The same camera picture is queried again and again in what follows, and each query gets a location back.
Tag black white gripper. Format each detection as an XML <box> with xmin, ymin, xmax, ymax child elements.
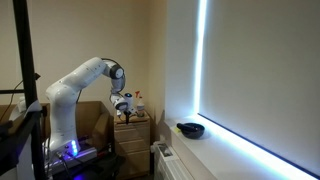
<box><xmin>116</xmin><ymin>107</ymin><xmax>137</xmax><ymax>125</ymax></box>

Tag wooden drawer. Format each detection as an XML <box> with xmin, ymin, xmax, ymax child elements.
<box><xmin>114</xmin><ymin>122</ymin><xmax>150</xmax><ymax>142</ymax></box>

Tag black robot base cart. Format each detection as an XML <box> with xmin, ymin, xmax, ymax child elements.
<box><xmin>43</xmin><ymin>138</ymin><xmax>125</xmax><ymax>180</ymax></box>

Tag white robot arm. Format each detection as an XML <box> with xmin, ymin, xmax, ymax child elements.
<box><xmin>46</xmin><ymin>57</ymin><xmax>135</xmax><ymax>156</ymax></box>

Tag light wooden drawer cabinet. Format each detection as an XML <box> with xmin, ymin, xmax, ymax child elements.
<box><xmin>114</xmin><ymin>113</ymin><xmax>150</xmax><ymax>180</ymax></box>

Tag spray bottle with red trigger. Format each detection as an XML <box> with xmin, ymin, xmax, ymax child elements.
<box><xmin>135</xmin><ymin>91</ymin><xmax>144</xmax><ymax>117</ymax></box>

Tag brown leather sofa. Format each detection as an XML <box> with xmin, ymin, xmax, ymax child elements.
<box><xmin>0</xmin><ymin>101</ymin><xmax>113</xmax><ymax>150</ymax></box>

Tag dark blue bowl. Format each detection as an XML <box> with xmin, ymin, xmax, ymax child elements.
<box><xmin>177</xmin><ymin>123</ymin><xmax>205</xmax><ymax>139</ymax></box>

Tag white window blind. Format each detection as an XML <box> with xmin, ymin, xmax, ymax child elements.
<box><xmin>199</xmin><ymin>0</ymin><xmax>320</xmax><ymax>176</ymax></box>

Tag white wall radiator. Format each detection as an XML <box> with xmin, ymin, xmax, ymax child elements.
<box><xmin>151</xmin><ymin>141</ymin><xmax>194</xmax><ymax>180</ymax></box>

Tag aluminium mounting rail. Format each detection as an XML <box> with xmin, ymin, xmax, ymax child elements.
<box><xmin>45</xmin><ymin>147</ymin><xmax>97</xmax><ymax>175</ymax></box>

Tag black camera stand pole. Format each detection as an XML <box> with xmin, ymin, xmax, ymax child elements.
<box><xmin>0</xmin><ymin>0</ymin><xmax>46</xmax><ymax>180</ymax></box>

